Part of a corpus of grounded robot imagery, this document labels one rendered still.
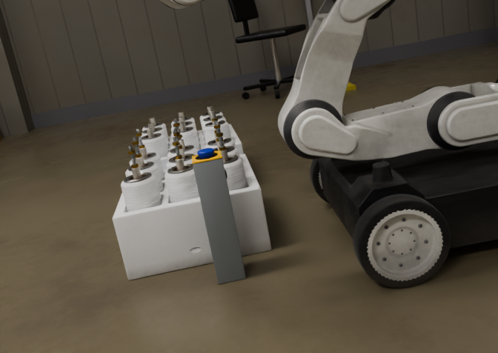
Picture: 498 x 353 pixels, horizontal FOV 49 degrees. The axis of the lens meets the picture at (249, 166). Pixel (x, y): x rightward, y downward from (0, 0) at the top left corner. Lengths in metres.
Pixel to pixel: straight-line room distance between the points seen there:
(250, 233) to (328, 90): 0.43
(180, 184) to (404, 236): 0.58
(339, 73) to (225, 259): 0.52
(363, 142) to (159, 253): 0.60
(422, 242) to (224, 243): 0.45
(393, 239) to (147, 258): 0.65
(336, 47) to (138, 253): 0.72
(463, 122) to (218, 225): 0.62
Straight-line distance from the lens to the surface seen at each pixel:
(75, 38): 4.80
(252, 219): 1.46
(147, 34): 4.70
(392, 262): 1.23
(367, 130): 1.32
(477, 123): 1.40
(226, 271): 1.36
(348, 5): 1.28
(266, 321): 1.20
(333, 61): 1.31
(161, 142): 1.99
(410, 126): 1.39
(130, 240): 1.47
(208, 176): 1.28
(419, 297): 1.22
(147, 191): 1.46
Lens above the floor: 0.62
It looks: 16 degrees down
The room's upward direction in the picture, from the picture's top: 11 degrees counter-clockwise
